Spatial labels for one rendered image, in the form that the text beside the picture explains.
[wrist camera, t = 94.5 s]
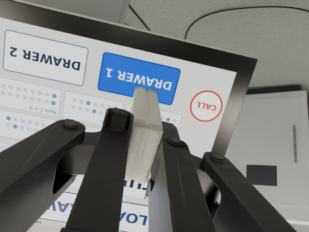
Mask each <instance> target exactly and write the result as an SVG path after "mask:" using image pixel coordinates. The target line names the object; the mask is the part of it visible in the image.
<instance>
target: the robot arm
mask: <svg viewBox="0 0 309 232"><path fill-rule="evenodd" d="M85 130H86V127H85V125H83V124H82V123H80V122H78V121H75V120H72V119H65V120H59V121H56V122H54V123H52V124H51V125H49V126H47V127H45V128H43V129H42V130H40V131H38V132H36V133H34V134H32V135H30V136H29V137H27V138H25V139H23V140H21V141H20V142H18V143H16V144H14V145H12V146H11V147H9V148H7V149H5V150H3V151H2V152H0V232H27V231H28V230H29V229H30V227H31V226H32V225H33V224H34V223H35V222H36V221H37V220H38V219H39V218H40V217H41V216H42V215H43V214H44V213H45V212H46V211H47V210H48V209H49V208H50V207H51V206H52V205H53V203H54V202H55V201H56V200H57V199H58V198H59V197H60V196H61V195H62V194H63V193H64V192H65V191H66V190H67V189H68V188H69V186H70V185H71V184H72V183H73V182H74V181H75V179H76V175H84V177H83V180H82V183H81V185H80V188H79V191H78V193H77V196H76V199H75V201H74V204H73V207H72V209H71V212H70V215H69V218H68V220H67V223H66V226H65V227H62V228H61V230H60V232H119V226H120V214H121V206H122V198H123V190H124V182H125V180H127V181H130V180H134V182H136V183H140V184H145V183H148V180H149V177H150V175H151V177H150V180H149V184H148V187H147V190H146V194H145V197H144V199H147V197H148V219H149V232H297V231H296V230H295V229H294V228H293V227H292V226H291V225H290V224H289V223H288V222H287V221H286V220H285V218H284V217H283V216H282V215H281V214H280V213H279V212H278V211H277V210H276V209H275V208H274V207H273V206H272V205H271V204H270V203H269V202H268V200H267V199H266V198H265V197H264V196H263V195H262V194H261V193H260V192H259V191H258V190H257V189H256V188H255V187H254V186H253V185H252V184H251V182H250V181H249V180H248V179H247V178H246V177H245V176H244V175H243V174H242V173H241V172H240V171H239V170H238V169H237V168H236V167H235V166H234V164H233V163H232V162H231V161H230V160H229V159H227V158H226V157H224V156H223V155H222V154H220V153H217V152H209V151H207V152H205V153H204V155H203V158H200V157H197V156H195V155H192V154H191V153H190V151H189V147H188V145H187V144H186V143H185V142H184V141H182V140H180V137H179V134H178V130H177V127H176V126H174V125H173V124H172V123H168V122H164V121H161V116H160V108H159V101H158V96H157V93H156V91H155V90H151V89H148V90H145V88H144V87H139V86H138V87H136V88H135V91H134V95H133V99H132V104H131V107H130V111H126V110H124V109H119V108H108V109H107V110H106V113H105V117H104V121H103V126H102V129H101V131H99V132H85ZM219 193H220V194H221V201H220V204H219V203H218V202H217V198H218V195H219Z"/></svg>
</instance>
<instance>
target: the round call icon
mask: <svg viewBox="0 0 309 232"><path fill-rule="evenodd" d="M227 96H228V93H224V92H220V91H215V90H211V89H207V88H202V87H197V86H194V89H193V92H192V95H191V99H190V102H189V106H188V110H187V113H186V117H185V119H186V120H191V121H195V122H201V123H206V124H211V125H215V126H218V124H219V121H220V118H221V114H222V111H223V108H224V105H225V102H226V99H227Z"/></svg>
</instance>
